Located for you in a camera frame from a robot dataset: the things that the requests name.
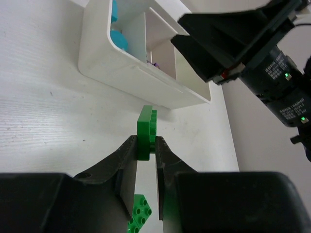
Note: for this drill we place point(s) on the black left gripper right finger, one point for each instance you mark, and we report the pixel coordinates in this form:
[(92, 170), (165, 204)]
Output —
[(225, 202)]

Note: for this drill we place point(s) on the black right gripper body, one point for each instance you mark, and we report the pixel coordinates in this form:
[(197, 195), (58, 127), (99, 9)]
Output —
[(275, 79)]

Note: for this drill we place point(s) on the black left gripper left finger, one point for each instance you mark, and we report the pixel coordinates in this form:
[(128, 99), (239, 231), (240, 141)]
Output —
[(97, 200)]

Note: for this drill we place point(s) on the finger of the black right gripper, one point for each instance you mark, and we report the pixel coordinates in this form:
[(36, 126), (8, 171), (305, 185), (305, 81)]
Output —
[(213, 56), (246, 27)]

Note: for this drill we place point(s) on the green lego brick block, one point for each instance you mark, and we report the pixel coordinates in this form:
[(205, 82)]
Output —
[(141, 212)]

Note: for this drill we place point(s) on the purple lego brick stack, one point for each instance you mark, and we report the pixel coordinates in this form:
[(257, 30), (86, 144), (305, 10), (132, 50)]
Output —
[(154, 64)]

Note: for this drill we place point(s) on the green lego plate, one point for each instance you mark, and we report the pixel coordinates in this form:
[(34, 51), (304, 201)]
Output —
[(146, 132)]

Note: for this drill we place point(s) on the teal lego brick cluster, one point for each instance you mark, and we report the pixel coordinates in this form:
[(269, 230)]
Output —
[(116, 36)]

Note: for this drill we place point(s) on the white three-compartment tray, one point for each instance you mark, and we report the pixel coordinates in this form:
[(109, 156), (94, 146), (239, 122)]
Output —
[(148, 26)]

